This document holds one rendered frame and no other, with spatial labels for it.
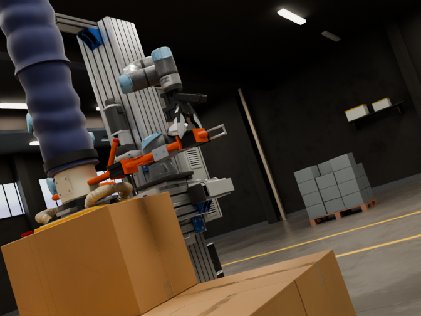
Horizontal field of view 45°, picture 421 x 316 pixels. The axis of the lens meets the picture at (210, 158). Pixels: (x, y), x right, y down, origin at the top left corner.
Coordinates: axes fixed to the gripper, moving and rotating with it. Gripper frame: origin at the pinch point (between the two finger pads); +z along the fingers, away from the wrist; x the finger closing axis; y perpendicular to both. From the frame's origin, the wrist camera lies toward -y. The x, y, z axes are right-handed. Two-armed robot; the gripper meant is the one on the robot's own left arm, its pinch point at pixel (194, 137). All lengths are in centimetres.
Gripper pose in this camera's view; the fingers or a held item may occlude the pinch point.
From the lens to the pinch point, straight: 184.3
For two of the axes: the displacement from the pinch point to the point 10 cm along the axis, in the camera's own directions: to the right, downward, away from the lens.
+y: -8.1, 3.3, 4.9
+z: 3.2, 9.4, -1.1
